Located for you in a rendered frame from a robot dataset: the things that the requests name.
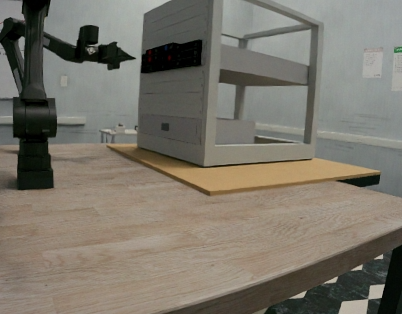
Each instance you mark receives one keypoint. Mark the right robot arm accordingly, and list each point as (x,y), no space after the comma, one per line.
(34,159)

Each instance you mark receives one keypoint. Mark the tan flat board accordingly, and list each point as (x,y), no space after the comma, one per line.
(246,177)

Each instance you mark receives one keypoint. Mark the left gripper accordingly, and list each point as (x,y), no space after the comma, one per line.
(117,61)

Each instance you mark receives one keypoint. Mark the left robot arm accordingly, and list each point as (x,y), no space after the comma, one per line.
(88,35)

